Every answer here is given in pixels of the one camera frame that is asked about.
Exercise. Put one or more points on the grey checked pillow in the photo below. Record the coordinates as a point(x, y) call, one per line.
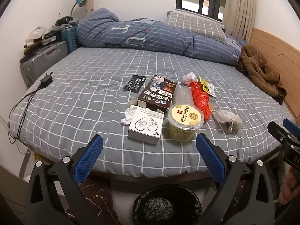
point(196, 24)

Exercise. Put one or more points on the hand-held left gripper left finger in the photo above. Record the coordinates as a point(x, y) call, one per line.
point(89, 159)

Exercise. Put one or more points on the blue desk lamp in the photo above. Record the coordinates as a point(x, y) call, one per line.
point(81, 1)

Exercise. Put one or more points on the white crumpled tissue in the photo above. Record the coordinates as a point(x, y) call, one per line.
point(127, 117)

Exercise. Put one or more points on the wooden headboard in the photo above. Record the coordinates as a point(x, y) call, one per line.
point(286, 63)

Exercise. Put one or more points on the beige crumpled plastic bag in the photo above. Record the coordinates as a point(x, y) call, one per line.
point(226, 117)

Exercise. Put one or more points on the white plastic mask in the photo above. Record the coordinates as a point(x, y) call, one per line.
point(36, 34)

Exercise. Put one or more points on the person's left leg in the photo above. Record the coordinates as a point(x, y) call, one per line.
point(98, 196)

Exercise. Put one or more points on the trash bin with black liner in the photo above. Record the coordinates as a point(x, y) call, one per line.
point(164, 206)

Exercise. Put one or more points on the blue striped quilt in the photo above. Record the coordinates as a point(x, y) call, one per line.
point(164, 37)

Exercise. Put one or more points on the dark clutter pile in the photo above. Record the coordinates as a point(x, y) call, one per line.
point(65, 21)

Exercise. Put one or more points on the person's right hand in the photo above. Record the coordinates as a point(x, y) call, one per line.
point(291, 182)

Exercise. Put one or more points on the brown cookie box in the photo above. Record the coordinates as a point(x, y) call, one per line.
point(159, 96)

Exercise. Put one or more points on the clear plastic wrapper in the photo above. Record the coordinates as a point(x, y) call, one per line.
point(189, 78)

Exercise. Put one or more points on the stack of dark boxes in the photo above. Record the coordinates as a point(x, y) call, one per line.
point(50, 36)

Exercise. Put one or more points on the white earphone box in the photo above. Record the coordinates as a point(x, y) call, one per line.
point(145, 126)

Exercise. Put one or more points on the yellow yogurt cup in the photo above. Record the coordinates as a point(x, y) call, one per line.
point(185, 117)

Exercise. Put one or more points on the brown padded jacket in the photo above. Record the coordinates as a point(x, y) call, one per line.
point(257, 70)

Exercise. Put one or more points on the grey suitcase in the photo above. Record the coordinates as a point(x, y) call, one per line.
point(42, 61)

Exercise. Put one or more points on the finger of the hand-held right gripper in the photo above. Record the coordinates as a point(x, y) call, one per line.
point(277, 130)
point(291, 125)

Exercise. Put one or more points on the red plastic bag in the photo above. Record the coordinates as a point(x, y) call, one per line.
point(199, 96)

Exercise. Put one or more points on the clear bubble wrap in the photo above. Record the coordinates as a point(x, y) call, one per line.
point(182, 96)

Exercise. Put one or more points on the black printed packet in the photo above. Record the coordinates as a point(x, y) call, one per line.
point(134, 83)

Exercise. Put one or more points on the yellow snack packet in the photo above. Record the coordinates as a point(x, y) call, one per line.
point(209, 89)

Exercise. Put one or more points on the bed with grey checked sheet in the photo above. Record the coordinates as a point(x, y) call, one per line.
point(93, 75)

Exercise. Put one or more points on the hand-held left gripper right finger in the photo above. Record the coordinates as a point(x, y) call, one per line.
point(209, 159)

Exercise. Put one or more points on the teal plastic crate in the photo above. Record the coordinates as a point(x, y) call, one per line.
point(70, 39)

